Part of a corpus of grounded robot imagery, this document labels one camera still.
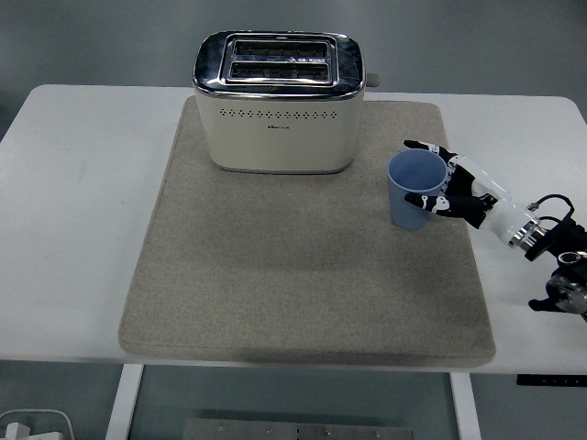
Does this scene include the cream chrome toaster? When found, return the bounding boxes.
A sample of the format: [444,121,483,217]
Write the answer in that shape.
[191,30,382,175]

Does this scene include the white table leg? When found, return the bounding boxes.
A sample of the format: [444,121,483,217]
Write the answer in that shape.
[449,372,482,440]
[105,365,144,440]

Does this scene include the white tray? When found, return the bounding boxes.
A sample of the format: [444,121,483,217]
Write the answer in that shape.
[0,408,73,440]

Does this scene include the white power plug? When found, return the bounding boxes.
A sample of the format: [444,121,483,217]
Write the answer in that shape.
[3,422,65,440]

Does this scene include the black table control panel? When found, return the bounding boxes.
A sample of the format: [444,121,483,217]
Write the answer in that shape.
[515,374,587,387]

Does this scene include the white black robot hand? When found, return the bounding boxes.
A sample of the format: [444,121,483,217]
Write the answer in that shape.
[403,139,541,248]

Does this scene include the beige fabric mat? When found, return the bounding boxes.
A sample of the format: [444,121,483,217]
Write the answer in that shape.
[117,95,497,367]

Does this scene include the blue ribbed water cup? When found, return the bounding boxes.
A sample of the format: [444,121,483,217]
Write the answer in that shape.
[387,148,448,231]

